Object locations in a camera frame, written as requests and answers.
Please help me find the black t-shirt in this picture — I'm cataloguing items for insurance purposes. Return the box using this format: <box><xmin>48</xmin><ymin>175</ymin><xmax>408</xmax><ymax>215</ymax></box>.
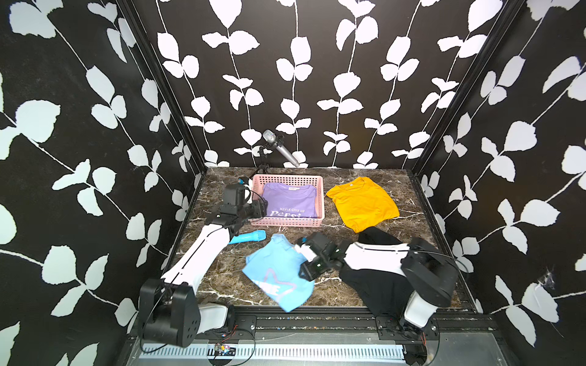
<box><xmin>338</xmin><ymin>226</ymin><xmax>415</xmax><ymax>317</ymax></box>

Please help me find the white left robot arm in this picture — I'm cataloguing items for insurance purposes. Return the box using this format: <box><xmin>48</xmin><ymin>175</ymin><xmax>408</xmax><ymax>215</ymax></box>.
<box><xmin>138</xmin><ymin>199</ymin><xmax>267</xmax><ymax>347</ymax></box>

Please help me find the light blue t-shirt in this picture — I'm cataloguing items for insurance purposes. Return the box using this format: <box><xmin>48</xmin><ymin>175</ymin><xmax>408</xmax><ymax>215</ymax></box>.
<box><xmin>242</xmin><ymin>233</ymin><xmax>314</xmax><ymax>313</ymax></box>

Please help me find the purple t-shirt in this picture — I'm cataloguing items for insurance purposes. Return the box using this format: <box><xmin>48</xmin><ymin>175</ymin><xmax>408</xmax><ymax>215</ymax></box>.
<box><xmin>262</xmin><ymin>182</ymin><xmax>317</xmax><ymax>218</ymax></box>

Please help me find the yellow t-shirt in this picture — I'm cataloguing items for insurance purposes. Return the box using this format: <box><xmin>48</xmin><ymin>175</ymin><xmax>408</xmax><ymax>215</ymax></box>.
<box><xmin>326</xmin><ymin>177</ymin><xmax>400</xmax><ymax>233</ymax></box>

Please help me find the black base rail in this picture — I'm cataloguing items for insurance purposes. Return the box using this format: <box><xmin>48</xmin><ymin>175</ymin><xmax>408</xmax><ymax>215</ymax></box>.
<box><xmin>130</xmin><ymin>306</ymin><xmax>500</xmax><ymax>349</ymax></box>

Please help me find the small circuit board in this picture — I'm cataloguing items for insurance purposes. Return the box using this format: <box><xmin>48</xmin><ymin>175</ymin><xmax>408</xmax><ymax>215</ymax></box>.
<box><xmin>212</xmin><ymin>344</ymin><xmax>237</xmax><ymax>358</ymax></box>

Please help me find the pink plastic basket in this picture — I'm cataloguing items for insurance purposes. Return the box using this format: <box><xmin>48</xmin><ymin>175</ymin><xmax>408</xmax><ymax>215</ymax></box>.
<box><xmin>250</xmin><ymin>174</ymin><xmax>325</xmax><ymax>227</ymax></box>

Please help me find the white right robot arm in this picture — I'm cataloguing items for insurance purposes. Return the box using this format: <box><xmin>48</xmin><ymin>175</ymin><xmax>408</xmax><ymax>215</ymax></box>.
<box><xmin>294</xmin><ymin>233</ymin><xmax>459</xmax><ymax>342</ymax></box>

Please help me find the blue toy microphone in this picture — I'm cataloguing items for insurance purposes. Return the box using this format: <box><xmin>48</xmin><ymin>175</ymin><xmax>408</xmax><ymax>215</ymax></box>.
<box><xmin>229</xmin><ymin>230</ymin><xmax>266</xmax><ymax>245</ymax></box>

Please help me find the silver microphone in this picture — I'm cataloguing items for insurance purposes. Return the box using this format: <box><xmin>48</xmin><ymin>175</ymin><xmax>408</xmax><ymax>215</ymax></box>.
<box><xmin>262</xmin><ymin>130</ymin><xmax>300</xmax><ymax>168</ymax></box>

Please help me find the black microphone stand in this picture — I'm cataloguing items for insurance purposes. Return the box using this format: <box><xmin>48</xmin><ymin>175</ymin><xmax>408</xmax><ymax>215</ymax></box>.
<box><xmin>254</xmin><ymin>146</ymin><xmax>270</xmax><ymax>175</ymax></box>

